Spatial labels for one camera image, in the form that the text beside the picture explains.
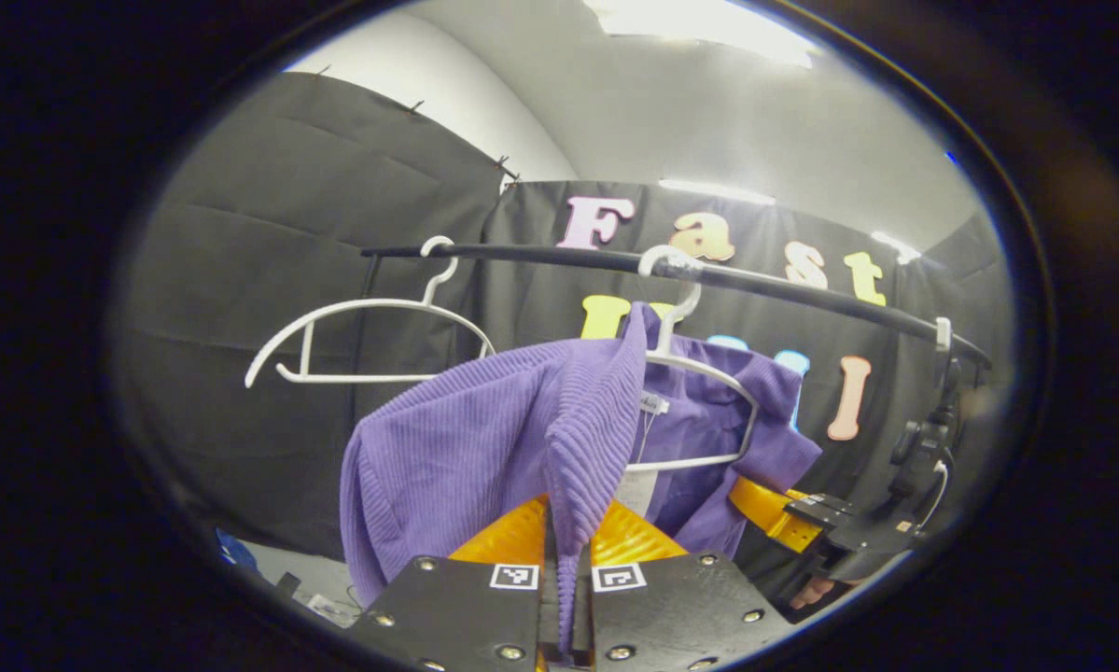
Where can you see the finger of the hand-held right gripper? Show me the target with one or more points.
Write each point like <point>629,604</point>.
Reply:
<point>764,509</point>

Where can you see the black backdrop cloth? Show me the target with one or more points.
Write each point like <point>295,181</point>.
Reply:
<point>288,233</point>

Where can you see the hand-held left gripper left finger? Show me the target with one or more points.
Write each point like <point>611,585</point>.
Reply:
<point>456,616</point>

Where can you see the purple knit garment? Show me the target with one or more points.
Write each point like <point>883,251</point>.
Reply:
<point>484,439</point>

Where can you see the ceiling light panel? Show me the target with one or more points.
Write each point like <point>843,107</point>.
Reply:
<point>895,246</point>
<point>699,23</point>
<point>718,191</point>

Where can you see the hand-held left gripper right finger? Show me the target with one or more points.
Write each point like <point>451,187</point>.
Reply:
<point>671,611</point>

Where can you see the clear plastic bag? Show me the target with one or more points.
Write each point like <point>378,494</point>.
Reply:
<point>333,609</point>

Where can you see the white plain hanger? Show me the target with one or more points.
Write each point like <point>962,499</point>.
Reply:
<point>372,305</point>

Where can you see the white hanger with clips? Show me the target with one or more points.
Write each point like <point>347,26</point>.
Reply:
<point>699,369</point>

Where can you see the black clothes rack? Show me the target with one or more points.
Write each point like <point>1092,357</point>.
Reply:
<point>802,291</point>

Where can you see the blue cloth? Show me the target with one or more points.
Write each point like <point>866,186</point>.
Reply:
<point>235,551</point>

